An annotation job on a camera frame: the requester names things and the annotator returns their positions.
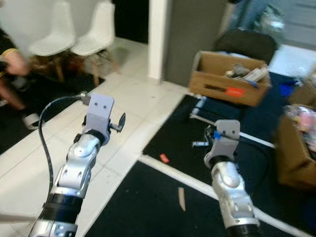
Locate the plain brown cardboard box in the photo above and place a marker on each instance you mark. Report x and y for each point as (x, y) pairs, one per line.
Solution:
(294, 158)

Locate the cardboard box with red label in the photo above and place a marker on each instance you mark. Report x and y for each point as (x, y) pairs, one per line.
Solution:
(217, 81)

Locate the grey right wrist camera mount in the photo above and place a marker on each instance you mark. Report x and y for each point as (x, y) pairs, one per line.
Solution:
(226, 140)

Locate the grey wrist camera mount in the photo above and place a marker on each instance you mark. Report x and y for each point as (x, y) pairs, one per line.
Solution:
(98, 111)
(226, 140)

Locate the person in black shirt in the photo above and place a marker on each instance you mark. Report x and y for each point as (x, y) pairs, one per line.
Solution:
(15, 64)

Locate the small grey trash piece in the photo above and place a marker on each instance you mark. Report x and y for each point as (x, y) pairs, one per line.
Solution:
(200, 144)

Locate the blue plastic object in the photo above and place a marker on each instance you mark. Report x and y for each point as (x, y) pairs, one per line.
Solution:
(286, 89)

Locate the clear crumpled plastic bag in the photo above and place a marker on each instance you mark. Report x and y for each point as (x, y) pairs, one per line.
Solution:
(269, 19)

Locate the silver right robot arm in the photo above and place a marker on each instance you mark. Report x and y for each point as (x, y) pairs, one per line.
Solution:
(231, 192)

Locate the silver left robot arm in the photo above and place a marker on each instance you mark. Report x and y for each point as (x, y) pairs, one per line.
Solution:
(74, 173)

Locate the black carpet under chairs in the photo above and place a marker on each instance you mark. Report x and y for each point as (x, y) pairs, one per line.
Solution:
(49, 94)

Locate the black floor mat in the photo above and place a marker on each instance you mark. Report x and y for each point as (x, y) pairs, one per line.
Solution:
(173, 138)
(148, 207)

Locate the brown wooden stick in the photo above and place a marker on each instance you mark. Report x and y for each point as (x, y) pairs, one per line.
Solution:
(181, 198)

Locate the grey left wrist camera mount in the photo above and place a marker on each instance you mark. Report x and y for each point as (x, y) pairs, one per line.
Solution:
(98, 111)

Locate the small red paper scrap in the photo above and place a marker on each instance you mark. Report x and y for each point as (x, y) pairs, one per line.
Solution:
(164, 158)

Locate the white chair with wooden legs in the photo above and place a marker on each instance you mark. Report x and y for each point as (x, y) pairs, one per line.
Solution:
(54, 34)
(98, 32)

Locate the pink packaged trash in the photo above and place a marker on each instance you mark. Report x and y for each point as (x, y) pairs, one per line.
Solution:
(303, 121)

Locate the black round chair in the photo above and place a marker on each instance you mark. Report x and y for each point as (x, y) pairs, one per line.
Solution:
(247, 43)

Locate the clear plastic bottle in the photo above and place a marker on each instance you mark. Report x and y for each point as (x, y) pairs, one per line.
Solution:
(199, 105)

